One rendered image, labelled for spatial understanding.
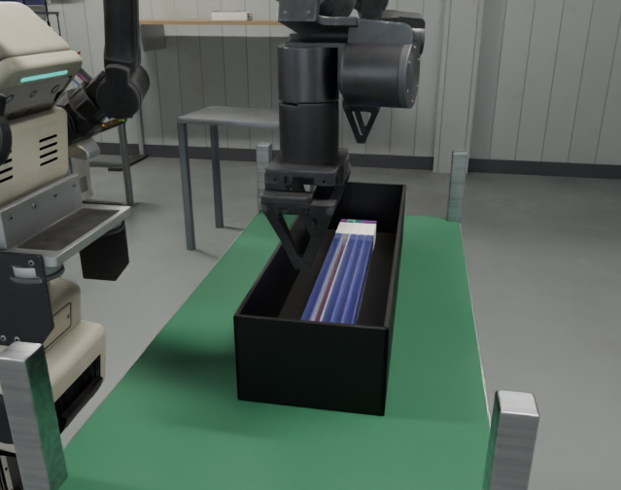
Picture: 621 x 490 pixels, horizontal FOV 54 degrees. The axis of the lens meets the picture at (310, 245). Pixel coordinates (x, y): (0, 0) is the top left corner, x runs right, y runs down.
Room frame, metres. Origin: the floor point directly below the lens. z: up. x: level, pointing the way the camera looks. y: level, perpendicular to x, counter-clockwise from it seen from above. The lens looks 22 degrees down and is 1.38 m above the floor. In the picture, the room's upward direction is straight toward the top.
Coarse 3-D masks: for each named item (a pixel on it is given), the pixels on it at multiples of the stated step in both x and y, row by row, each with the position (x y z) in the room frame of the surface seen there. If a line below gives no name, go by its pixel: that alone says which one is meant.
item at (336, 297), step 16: (352, 224) 1.08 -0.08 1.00; (368, 224) 1.09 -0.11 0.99; (336, 240) 1.00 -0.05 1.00; (352, 240) 1.00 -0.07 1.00; (368, 240) 1.00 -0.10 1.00; (336, 256) 0.92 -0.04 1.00; (352, 256) 0.92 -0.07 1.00; (368, 256) 0.93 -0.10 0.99; (320, 272) 0.86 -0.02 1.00; (336, 272) 0.86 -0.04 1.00; (352, 272) 0.86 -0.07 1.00; (320, 288) 0.80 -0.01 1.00; (336, 288) 0.80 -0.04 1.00; (352, 288) 0.80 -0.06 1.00; (320, 304) 0.75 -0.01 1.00; (336, 304) 0.75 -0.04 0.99; (352, 304) 0.75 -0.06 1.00; (320, 320) 0.70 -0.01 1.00; (336, 320) 0.70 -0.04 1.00; (352, 320) 0.70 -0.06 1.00
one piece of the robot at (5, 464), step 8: (0, 456) 1.02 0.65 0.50; (0, 464) 1.02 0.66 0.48; (8, 464) 1.11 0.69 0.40; (16, 464) 1.13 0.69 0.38; (0, 472) 1.02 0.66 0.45; (8, 472) 1.03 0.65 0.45; (16, 472) 1.12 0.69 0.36; (0, 480) 1.02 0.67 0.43; (8, 480) 1.02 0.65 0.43; (16, 480) 1.12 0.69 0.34; (0, 488) 0.98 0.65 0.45; (8, 488) 1.02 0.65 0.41; (16, 488) 1.10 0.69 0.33
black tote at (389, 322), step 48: (384, 192) 1.13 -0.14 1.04; (384, 240) 1.08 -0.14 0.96; (288, 288) 0.84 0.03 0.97; (384, 288) 0.87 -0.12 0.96; (240, 336) 0.59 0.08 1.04; (288, 336) 0.58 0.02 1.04; (336, 336) 0.57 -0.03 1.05; (384, 336) 0.56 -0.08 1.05; (240, 384) 0.59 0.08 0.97; (288, 384) 0.58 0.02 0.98; (336, 384) 0.57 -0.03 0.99; (384, 384) 0.56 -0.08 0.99
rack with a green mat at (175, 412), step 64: (256, 256) 1.03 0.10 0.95; (448, 256) 1.03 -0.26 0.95; (192, 320) 0.79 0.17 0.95; (448, 320) 0.79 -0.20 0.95; (0, 384) 0.45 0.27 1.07; (128, 384) 0.62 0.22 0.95; (192, 384) 0.62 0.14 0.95; (448, 384) 0.62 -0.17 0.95; (64, 448) 0.51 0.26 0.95; (128, 448) 0.51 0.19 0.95; (192, 448) 0.51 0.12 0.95; (256, 448) 0.51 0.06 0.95; (320, 448) 0.51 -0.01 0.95; (384, 448) 0.51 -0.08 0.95; (448, 448) 0.51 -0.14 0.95; (512, 448) 0.37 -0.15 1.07
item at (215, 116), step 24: (192, 120) 3.39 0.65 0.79; (216, 120) 3.35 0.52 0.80; (240, 120) 3.34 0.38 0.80; (264, 120) 3.34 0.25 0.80; (216, 144) 3.80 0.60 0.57; (216, 168) 3.80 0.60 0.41; (216, 192) 3.80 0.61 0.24; (192, 216) 3.44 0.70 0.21; (216, 216) 3.81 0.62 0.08; (192, 240) 3.42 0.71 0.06
